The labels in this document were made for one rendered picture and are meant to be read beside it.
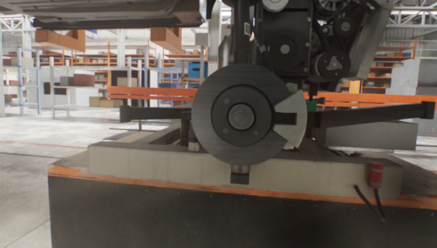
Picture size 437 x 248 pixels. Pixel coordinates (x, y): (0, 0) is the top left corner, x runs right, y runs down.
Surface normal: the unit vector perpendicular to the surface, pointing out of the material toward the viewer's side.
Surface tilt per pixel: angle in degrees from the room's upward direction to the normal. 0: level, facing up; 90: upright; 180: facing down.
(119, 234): 90
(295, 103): 90
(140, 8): 97
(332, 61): 90
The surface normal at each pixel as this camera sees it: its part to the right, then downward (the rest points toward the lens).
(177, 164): -0.13, 0.08
